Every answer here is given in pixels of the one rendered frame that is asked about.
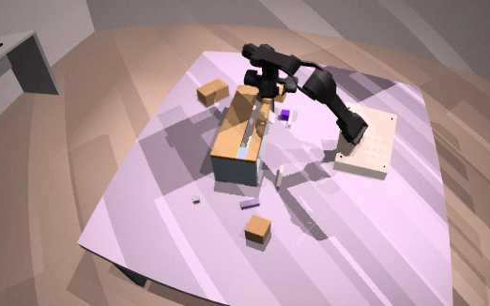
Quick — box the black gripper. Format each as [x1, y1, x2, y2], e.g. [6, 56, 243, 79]
[243, 69, 297, 95]

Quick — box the small tan block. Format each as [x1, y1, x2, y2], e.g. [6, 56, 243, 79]
[196, 79, 230, 107]

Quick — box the orange cube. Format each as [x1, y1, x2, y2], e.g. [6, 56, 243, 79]
[244, 215, 271, 245]

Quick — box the tan cube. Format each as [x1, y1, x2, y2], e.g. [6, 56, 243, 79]
[275, 86, 286, 103]

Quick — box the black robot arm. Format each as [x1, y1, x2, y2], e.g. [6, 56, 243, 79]
[241, 43, 369, 145]

